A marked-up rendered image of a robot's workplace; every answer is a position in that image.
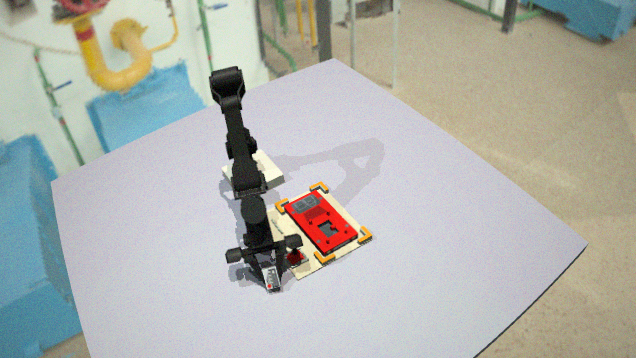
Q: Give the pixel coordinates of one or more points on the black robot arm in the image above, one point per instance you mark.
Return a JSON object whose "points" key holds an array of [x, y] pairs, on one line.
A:
{"points": [[228, 89]]}

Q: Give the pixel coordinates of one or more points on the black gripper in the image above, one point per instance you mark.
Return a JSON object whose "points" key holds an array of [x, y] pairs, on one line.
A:
{"points": [[260, 235]]}

